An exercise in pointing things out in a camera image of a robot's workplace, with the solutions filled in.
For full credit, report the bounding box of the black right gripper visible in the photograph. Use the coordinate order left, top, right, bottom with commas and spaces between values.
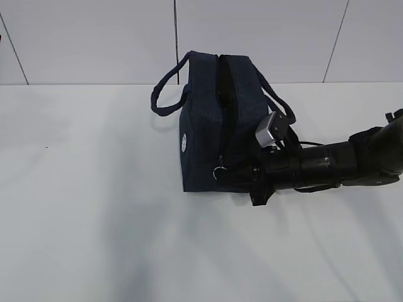
215, 157, 275, 207

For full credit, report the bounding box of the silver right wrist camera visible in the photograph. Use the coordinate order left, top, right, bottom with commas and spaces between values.
255, 111, 289, 148

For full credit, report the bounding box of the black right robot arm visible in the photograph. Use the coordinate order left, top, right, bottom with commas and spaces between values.
213, 109, 402, 206

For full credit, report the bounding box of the dark navy lunch bag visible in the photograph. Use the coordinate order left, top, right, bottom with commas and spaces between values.
150, 51, 296, 193

